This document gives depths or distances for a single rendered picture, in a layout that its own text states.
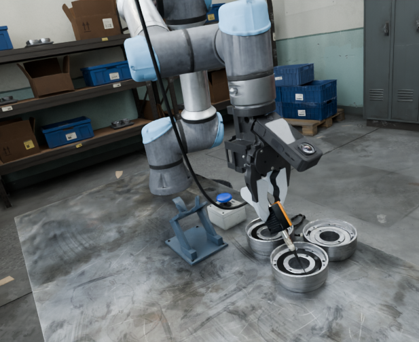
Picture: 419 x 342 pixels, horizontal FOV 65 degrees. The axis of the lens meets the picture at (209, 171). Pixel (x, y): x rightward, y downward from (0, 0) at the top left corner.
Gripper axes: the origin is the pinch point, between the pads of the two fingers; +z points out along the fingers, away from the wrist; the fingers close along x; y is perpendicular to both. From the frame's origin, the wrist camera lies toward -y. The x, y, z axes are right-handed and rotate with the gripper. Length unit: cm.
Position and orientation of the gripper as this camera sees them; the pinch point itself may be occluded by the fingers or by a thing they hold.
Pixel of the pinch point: (273, 212)
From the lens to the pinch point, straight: 61.5
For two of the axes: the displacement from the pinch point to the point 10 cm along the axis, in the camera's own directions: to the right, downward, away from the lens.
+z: 1.6, 9.2, 3.6
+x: -8.1, 3.3, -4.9
